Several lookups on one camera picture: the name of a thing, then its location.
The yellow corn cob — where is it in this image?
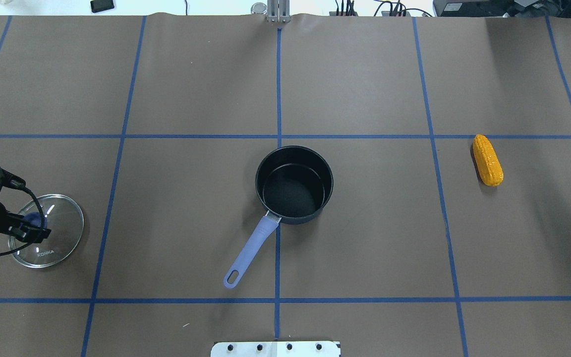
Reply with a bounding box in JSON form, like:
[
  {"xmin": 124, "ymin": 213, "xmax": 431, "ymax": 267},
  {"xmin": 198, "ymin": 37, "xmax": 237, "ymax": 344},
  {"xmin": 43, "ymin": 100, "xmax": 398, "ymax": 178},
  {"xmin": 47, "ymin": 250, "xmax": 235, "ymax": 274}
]
[{"xmin": 472, "ymin": 135, "xmax": 505, "ymax": 187}]

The black orange power strip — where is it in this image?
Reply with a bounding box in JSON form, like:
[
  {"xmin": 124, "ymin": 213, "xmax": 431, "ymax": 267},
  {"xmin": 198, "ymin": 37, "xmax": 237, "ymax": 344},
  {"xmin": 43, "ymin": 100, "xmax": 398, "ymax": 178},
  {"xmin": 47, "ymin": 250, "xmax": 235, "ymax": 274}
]
[{"xmin": 329, "ymin": 0, "xmax": 406, "ymax": 17}]

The small black device on table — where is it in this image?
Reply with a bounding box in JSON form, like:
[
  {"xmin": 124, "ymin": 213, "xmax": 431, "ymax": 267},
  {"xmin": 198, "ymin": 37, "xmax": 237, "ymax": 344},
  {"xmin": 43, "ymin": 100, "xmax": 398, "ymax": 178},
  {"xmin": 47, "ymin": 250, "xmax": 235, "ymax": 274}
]
[{"xmin": 89, "ymin": 0, "xmax": 115, "ymax": 13}]

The dark blue saucepan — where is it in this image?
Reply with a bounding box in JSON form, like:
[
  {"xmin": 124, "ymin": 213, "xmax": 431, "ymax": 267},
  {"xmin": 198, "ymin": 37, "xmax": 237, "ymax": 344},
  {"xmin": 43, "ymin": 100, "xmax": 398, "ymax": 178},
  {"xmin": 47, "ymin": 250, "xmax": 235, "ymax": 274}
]
[{"xmin": 223, "ymin": 145, "xmax": 334, "ymax": 289}]

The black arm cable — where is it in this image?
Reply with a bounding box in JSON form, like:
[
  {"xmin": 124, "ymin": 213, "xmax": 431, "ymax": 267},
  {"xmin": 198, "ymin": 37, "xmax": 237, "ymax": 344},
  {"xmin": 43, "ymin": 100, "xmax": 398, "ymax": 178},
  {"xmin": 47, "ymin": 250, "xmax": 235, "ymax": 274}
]
[{"xmin": 0, "ymin": 178, "xmax": 47, "ymax": 258}]

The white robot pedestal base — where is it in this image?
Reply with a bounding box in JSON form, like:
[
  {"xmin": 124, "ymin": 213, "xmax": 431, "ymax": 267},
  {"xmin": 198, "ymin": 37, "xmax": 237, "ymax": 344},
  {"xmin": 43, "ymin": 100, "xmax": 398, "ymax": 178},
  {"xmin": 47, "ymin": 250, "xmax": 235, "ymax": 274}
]
[{"xmin": 210, "ymin": 341, "xmax": 342, "ymax": 357}]

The aluminium frame post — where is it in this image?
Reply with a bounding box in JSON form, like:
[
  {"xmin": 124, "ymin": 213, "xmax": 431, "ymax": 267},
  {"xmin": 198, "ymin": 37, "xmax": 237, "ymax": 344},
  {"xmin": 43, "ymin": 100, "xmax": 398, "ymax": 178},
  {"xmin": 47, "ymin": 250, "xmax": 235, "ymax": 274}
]
[{"xmin": 267, "ymin": 0, "xmax": 291, "ymax": 23}]

